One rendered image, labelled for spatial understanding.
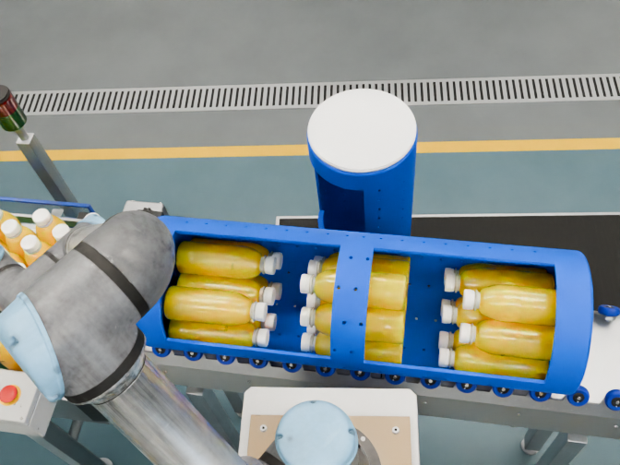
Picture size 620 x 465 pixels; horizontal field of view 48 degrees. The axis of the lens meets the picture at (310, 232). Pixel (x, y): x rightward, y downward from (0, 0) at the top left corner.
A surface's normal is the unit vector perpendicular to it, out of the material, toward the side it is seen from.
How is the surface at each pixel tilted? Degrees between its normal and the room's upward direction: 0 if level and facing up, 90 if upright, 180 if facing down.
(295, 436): 8
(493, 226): 0
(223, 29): 0
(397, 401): 0
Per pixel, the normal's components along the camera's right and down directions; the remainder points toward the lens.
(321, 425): -0.01, -0.64
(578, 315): -0.14, -0.18
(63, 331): 0.43, -0.09
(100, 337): 0.70, 0.06
